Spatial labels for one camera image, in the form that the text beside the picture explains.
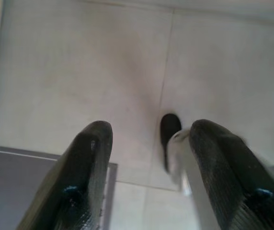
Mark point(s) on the grey floor mat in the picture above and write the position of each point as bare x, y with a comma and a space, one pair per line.
12, 187

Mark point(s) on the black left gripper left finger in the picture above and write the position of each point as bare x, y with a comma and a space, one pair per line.
84, 172

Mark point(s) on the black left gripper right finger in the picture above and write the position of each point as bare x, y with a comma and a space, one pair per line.
228, 167

